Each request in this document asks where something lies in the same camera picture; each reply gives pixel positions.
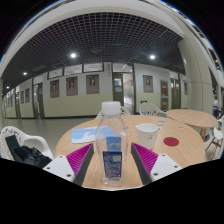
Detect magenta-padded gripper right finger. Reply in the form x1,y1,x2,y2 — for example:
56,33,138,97
130,142,184,186

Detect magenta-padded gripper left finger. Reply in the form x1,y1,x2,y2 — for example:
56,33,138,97
42,142,95,187

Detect clear plastic water bottle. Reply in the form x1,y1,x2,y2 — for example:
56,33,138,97
94,100,130,188

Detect blue and white leaflet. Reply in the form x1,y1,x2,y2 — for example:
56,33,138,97
71,125,101,145

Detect flat round red coaster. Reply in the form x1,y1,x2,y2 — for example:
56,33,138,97
163,136,180,147

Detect black bag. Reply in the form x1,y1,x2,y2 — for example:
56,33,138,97
4,134,53,169

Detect round wooden side table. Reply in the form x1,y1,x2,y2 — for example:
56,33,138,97
165,108,218,139

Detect white chair with wooden legs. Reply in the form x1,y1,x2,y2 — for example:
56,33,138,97
204,116,224,160

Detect dark-framed open door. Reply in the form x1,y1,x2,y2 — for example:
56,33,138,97
111,72,136,115

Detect person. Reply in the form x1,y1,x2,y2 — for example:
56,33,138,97
212,95,221,119

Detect round ceiling lights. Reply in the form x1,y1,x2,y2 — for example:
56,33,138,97
4,51,158,91

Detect framed wall portraits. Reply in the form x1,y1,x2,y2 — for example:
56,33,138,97
19,73,190,102

